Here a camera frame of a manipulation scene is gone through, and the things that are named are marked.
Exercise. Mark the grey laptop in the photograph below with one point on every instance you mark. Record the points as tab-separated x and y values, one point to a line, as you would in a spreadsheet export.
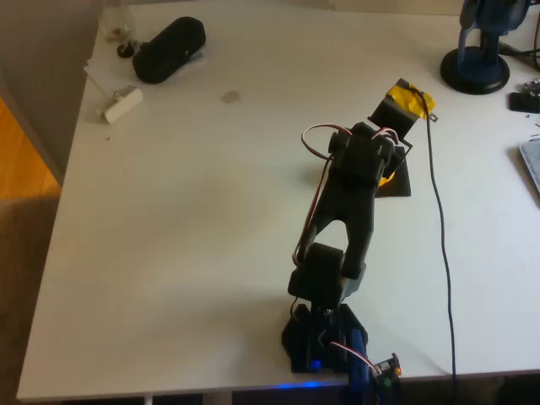
532	162

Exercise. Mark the black square mat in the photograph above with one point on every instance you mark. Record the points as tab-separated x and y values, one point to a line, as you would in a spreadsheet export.
401	181

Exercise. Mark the black bottle cap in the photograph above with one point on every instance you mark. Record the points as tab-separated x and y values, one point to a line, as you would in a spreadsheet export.
125	50

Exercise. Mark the camera with yellow tape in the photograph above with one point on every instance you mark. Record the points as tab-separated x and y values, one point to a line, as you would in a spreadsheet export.
396	111

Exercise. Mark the white charger block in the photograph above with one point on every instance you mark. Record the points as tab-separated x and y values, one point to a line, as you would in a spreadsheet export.
124	105

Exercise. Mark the motor controller board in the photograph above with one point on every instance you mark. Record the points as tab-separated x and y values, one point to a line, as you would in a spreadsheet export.
386	367

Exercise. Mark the small circuit board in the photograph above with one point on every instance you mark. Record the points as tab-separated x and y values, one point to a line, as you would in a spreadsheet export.
532	86

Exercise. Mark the yellow rubber duck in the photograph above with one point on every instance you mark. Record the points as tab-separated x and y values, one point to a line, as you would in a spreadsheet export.
386	180

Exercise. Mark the blue stand on black base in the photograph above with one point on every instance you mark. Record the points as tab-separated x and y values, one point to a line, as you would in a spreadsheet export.
474	71

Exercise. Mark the blue table clamp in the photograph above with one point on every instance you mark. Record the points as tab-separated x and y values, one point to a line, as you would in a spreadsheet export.
358	358

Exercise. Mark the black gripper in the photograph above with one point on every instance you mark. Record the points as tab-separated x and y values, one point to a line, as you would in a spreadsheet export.
394	115

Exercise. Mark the black glasses case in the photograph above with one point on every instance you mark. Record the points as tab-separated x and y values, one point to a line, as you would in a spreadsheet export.
169	50

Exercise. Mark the small black device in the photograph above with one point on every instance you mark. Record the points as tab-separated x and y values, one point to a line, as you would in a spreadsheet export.
523	102

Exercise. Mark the white paper sheets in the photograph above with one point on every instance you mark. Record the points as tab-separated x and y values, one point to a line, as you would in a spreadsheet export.
105	73

